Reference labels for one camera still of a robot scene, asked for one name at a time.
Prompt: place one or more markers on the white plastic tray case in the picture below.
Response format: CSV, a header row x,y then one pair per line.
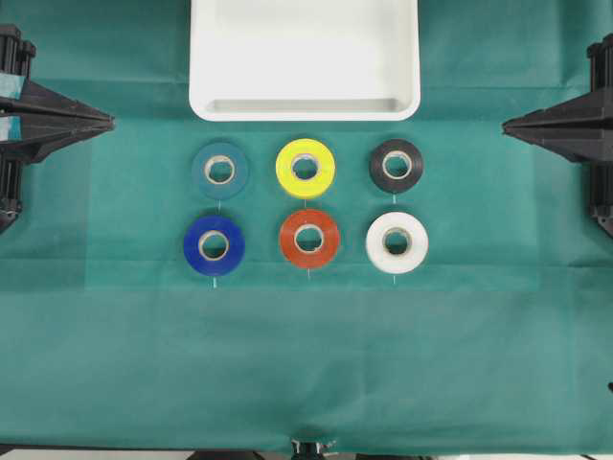
x,y
304,61

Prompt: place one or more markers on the green table cloth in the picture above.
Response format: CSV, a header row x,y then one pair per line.
x,y
500,341

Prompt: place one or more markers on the teal green tape roll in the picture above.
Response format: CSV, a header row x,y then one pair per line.
x,y
220,170

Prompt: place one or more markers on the blue tape roll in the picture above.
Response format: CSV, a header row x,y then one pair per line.
x,y
214,246

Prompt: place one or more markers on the black stand under table edge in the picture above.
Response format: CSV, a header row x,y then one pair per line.
x,y
306,450

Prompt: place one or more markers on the red orange tape roll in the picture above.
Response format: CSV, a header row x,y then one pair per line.
x,y
309,238

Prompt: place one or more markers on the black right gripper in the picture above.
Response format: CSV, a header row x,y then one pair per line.
x,y
579,145

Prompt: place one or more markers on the white tape roll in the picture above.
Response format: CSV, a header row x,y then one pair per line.
x,y
396,243

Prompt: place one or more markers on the black tape roll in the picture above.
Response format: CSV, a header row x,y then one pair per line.
x,y
396,166

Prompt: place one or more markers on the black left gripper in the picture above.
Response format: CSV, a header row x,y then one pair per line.
x,y
19,94

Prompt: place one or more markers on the yellow tape roll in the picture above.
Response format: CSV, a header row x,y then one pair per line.
x,y
305,168

